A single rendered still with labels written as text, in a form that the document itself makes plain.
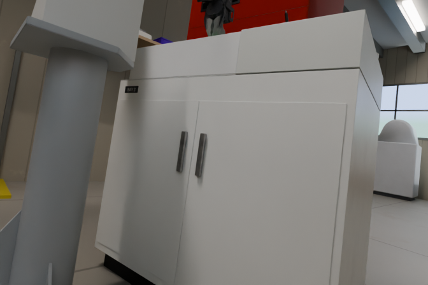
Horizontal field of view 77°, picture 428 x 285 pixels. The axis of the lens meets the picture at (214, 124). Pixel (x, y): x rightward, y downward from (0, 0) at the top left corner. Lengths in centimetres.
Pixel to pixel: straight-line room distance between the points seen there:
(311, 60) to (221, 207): 49
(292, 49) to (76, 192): 73
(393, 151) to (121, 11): 588
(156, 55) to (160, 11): 266
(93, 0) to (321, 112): 71
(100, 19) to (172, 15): 300
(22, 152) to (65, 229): 224
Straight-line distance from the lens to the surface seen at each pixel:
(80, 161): 85
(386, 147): 635
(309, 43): 80
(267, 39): 85
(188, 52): 102
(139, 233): 112
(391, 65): 770
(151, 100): 109
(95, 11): 92
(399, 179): 630
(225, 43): 93
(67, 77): 85
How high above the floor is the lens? 59
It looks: 4 degrees up
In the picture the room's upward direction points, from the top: 8 degrees clockwise
